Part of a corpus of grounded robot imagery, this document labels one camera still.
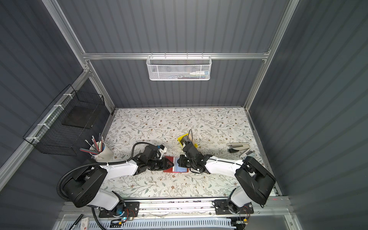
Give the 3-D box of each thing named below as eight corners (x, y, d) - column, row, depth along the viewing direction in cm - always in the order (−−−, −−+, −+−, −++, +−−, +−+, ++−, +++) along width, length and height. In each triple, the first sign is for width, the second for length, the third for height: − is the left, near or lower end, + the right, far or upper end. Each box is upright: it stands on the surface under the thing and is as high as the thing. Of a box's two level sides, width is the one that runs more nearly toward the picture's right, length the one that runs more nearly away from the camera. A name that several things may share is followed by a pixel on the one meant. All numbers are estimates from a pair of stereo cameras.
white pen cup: (101, 166, 91) (91, 158, 82) (98, 153, 96) (89, 145, 87) (114, 160, 94) (106, 151, 85) (111, 148, 99) (103, 139, 90)
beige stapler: (228, 153, 97) (228, 151, 94) (226, 144, 101) (227, 142, 99) (250, 153, 97) (251, 151, 94) (247, 144, 101) (248, 142, 99)
